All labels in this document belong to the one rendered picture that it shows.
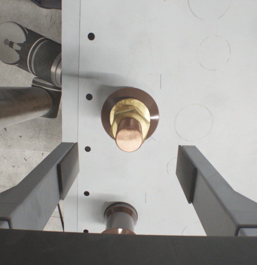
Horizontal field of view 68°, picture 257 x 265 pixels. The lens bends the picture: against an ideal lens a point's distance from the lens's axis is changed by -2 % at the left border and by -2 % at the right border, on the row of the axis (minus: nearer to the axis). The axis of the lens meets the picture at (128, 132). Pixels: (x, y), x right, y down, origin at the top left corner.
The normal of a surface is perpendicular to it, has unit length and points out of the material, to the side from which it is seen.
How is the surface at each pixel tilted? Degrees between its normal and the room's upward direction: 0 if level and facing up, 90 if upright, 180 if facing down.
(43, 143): 0
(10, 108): 90
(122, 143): 0
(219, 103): 0
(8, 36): 12
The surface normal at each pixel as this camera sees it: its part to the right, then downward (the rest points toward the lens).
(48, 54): -0.05, -0.11
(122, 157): -0.02, 0.29
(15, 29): -0.13, 0.11
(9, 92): 0.71, -0.69
